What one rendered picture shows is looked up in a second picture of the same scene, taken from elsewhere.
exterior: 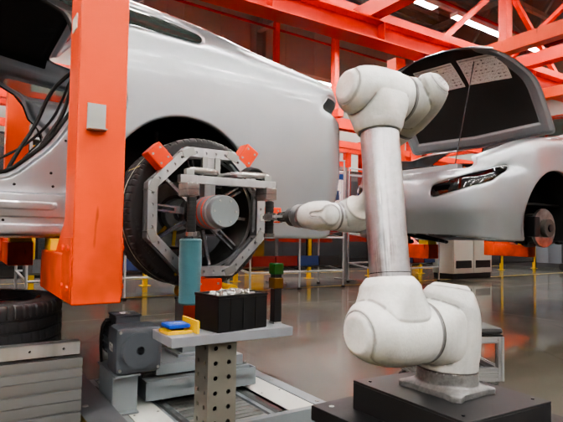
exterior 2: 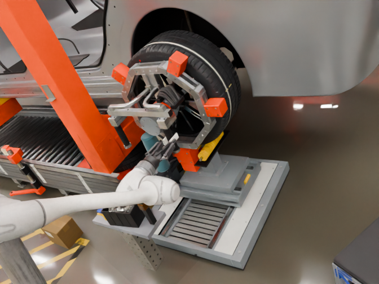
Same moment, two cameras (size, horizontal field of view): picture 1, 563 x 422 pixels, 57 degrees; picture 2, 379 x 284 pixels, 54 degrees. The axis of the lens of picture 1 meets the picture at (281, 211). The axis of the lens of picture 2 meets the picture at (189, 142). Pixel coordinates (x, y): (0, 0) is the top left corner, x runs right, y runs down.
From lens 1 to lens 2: 2.55 m
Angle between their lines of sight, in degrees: 80
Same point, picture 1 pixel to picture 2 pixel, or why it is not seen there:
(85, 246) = (83, 150)
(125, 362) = not seen: hidden behind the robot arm
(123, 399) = not seen: hidden behind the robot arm
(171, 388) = (188, 194)
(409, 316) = not seen: outside the picture
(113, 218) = (86, 139)
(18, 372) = (102, 183)
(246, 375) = (232, 202)
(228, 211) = (151, 127)
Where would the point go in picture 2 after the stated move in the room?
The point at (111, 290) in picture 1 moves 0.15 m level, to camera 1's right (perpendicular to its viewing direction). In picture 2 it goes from (104, 168) to (109, 180)
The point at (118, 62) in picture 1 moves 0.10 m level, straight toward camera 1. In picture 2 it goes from (35, 58) to (18, 69)
